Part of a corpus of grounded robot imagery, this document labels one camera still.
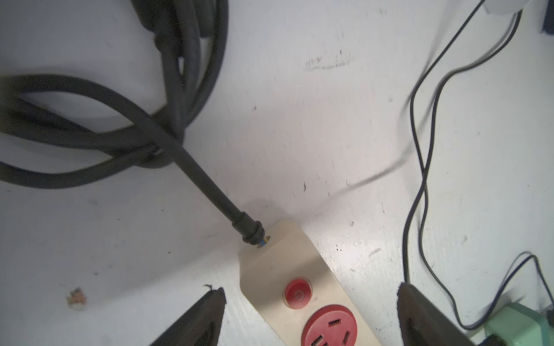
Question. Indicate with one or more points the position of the green adapter of white fan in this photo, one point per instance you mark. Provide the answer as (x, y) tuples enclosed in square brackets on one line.
[(517, 324)]

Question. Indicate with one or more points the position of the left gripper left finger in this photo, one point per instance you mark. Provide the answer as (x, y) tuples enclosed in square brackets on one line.
[(200, 325)]

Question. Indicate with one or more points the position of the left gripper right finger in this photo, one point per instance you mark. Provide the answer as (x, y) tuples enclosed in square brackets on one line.
[(421, 323)]

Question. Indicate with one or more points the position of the white desk fan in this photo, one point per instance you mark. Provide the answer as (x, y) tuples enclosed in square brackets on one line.
[(504, 7)]

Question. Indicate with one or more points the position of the beige red power strip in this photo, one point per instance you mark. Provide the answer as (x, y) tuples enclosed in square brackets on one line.
[(290, 285)]

